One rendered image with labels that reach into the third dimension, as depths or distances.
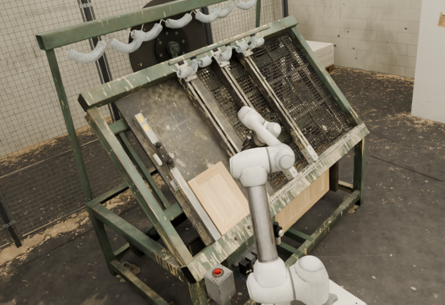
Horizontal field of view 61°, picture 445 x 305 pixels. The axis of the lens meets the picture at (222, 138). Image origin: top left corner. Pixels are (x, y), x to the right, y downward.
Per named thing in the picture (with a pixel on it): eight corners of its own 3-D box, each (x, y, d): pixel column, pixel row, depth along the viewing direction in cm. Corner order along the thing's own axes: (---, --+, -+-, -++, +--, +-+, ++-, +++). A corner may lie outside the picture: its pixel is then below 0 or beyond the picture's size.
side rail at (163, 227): (179, 267, 230) (187, 265, 221) (83, 117, 237) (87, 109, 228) (187, 261, 233) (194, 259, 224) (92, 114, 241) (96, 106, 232)
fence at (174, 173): (212, 242, 240) (216, 241, 237) (132, 118, 246) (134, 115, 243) (218, 237, 243) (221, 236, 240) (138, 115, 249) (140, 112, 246)
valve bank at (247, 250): (247, 296, 238) (243, 267, 227) (230, 284, 247) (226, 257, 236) (293, 249, 268) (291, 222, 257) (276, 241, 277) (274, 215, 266)
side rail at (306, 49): (349, 130, 357) (358, 125, 348) (283, 35, 365) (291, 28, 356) (353, 126, 362) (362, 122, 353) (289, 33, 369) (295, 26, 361)
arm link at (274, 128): (272, 136, 251) (257, 124, 249) (286, 127, 239) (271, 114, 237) (266, 147, 245) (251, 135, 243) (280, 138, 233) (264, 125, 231)
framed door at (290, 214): (272, 240, 324) (274, 241, 322) (267, 187, 299) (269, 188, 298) (327, 189, 378) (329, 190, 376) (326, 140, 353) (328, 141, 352)
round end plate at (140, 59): (146, 111, 302) (120, 6, 266) (142, 110, 306) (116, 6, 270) (216, 79, 350) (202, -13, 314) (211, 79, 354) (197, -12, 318)
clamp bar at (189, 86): (257, 205, 267) (277, 196, 248) (166, 67, 275) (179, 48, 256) (266, 198, 273) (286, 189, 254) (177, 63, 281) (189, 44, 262)
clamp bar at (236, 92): (287, 181, 288) (307, 172, 269) (200, 54, 296) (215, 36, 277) (294, 175, 294) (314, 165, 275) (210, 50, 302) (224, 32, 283)
